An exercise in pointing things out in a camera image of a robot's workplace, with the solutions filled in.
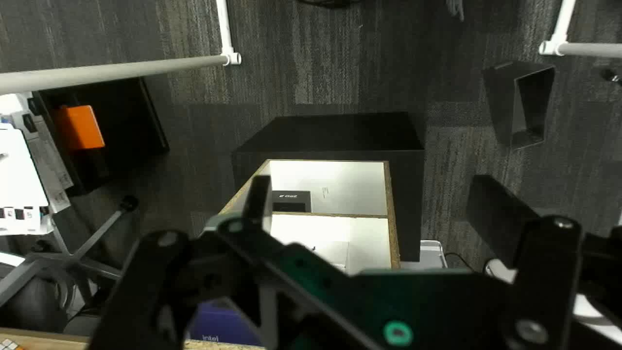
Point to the black square floor stand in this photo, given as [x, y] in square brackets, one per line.
[129, 125]

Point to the black open rectangular box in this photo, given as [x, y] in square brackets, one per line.
[519, 102]

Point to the white equipment box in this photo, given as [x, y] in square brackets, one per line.
[31, 184]

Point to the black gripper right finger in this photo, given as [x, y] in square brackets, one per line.
[541, 299]

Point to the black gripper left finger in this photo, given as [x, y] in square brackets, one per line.
[140, 314]

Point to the orange box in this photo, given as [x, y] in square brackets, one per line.
[78, 129]

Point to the blue storage bin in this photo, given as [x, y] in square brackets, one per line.
[222, 322]

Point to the white particle-board shelf unit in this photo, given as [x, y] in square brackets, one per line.
[364, 174]

